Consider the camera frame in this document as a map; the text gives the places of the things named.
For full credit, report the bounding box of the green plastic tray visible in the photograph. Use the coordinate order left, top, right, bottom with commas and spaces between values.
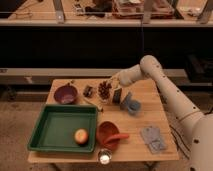
28, 105, 98, 153

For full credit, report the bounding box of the small dark toy object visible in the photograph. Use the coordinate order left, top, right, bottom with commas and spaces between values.
83, 85, 93, 97

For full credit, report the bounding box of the wooden table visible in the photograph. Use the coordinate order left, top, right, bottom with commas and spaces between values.
28, 80, 179, 163

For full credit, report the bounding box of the black rectangular block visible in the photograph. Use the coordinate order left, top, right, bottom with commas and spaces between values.
112, 88, 122, 104

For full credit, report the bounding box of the red yellow apple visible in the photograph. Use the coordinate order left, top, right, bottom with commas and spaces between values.
74, 129, 89, 145

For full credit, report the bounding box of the clear glass cup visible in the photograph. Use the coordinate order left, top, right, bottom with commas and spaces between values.
98, 149, 112, 165

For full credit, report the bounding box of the grey folded cloth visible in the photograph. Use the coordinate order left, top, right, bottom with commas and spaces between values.
140, 126, 167, 154

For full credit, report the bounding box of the orange carrot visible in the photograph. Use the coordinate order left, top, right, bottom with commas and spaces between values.
104, 133, 129, 144

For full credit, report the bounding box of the blue grey cup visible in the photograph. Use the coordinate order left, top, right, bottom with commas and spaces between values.
120, 93, 141, 116

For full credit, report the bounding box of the white paper cup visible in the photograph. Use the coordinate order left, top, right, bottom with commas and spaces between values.
98, 94, 110, 103

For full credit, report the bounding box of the dark red grape bunch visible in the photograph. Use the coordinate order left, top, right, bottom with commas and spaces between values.
98, 81, 112, 98

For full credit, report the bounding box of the purple bowl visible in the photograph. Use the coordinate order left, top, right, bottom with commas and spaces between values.
54, 84, 78, 104

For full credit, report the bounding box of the orange bowl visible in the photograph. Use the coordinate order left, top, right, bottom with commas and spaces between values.
96, 121, 119, 151

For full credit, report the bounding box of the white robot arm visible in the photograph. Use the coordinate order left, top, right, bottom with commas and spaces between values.
110, 55, 213, 171

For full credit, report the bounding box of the wooden handled utensil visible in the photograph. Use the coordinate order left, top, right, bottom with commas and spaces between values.
83, 97, 103, 112

